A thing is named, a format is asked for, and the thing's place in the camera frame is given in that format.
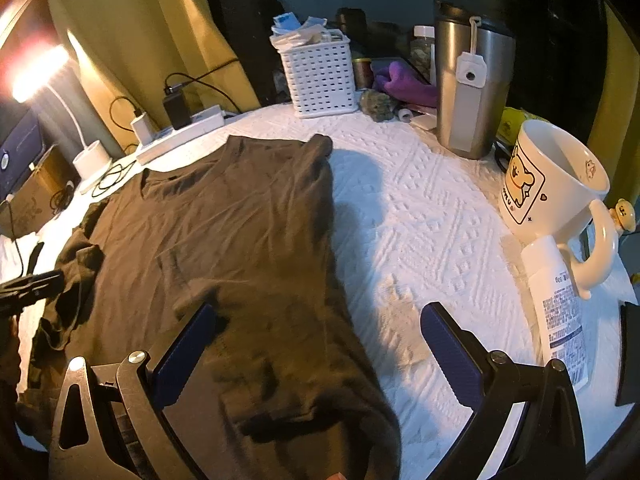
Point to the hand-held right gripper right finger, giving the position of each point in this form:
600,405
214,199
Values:
450,355

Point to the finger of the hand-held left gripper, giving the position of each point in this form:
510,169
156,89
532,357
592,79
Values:
35,285

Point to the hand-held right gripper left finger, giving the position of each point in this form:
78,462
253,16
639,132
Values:
185,355

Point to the olive brown printed t-shirt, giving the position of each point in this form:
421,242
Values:
225,235

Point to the brown cardboard box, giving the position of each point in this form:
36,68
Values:
40,195

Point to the white lotion tube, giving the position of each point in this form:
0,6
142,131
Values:
560,310

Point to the white desk lamp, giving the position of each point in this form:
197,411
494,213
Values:
91,160

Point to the black flat device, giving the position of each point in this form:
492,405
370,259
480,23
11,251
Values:
630,355

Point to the white charger plug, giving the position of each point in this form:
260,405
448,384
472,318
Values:
144,130

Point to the white bear print mug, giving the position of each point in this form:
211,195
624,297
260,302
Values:
540,185

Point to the white power strip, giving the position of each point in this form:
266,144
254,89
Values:
190,132

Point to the small yellow bear figure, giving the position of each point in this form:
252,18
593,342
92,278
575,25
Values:
625,215

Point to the black charger plug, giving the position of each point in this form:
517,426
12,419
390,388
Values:
177,110

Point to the yellow green packet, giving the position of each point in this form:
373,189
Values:
510,125

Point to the stainless steel tumbler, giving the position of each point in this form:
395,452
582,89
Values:
480,110

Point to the grey crumpled cloth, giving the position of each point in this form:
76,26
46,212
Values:
382,105

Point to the wide yellow curtain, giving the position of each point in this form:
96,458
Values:
140,35

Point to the purple cloth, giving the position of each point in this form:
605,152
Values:
405,85

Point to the white hanging tag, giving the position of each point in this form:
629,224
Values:
471,72

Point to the glass jar white lid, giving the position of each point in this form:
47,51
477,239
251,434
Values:
422,55

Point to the white plastic basket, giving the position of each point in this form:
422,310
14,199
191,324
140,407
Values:
320,80

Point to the narrow yellow curtain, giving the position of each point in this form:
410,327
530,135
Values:
622,85

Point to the white paper packets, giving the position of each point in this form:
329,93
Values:
300,35

